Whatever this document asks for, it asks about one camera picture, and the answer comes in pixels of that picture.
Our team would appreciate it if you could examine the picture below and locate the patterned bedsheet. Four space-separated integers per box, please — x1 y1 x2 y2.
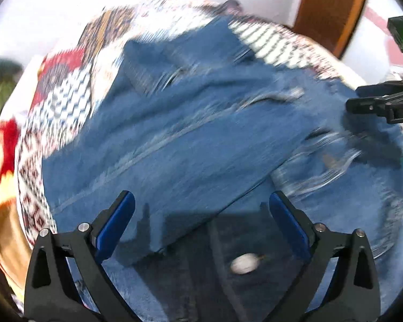
15 0 357 252

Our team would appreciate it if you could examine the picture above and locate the red floral blanket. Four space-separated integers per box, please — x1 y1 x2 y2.
0 117 32 297

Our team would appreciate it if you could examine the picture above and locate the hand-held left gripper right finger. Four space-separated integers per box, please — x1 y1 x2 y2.
268 191 381 322

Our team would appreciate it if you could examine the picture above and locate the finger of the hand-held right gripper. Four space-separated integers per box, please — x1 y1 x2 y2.
355 82 403 98
345 97 392 116

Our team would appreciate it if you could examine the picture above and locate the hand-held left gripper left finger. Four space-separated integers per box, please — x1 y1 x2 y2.
23 191 139 322

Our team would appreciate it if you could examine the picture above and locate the blue denim garment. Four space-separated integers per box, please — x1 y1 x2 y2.
40 17 403 322

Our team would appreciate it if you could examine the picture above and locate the brown wooden door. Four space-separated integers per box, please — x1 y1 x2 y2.
292 0 373 59

